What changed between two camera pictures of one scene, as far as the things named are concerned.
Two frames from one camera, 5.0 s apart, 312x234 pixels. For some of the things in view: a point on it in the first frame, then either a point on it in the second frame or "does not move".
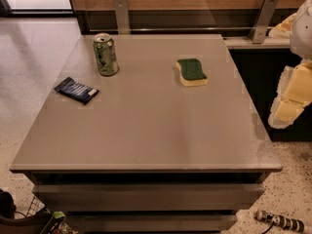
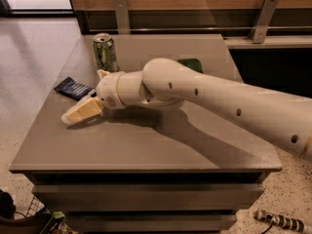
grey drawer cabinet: [147, 134] does not move
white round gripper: [302, 31] -> [106, 91]
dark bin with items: [39, 219] does not move
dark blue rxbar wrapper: [76, 91] does not move
